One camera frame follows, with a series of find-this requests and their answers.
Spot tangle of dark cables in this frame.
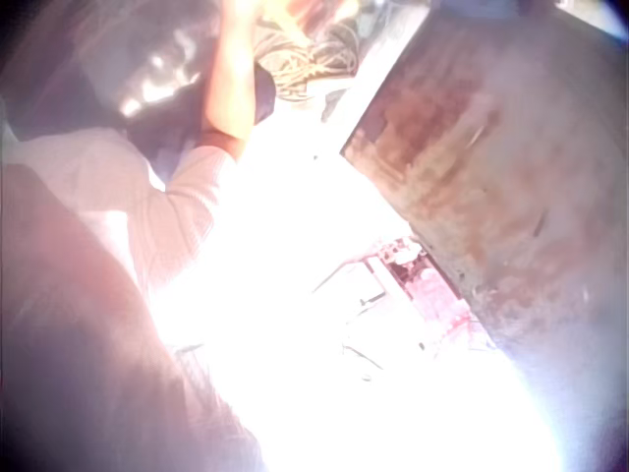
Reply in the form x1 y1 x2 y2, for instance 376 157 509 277
253 14 368 104

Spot rusty brown metal panel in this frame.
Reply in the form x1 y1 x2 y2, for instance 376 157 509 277
341 9 629 375

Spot person's legs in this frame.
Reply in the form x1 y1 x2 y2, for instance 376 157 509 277
0 0 276 193

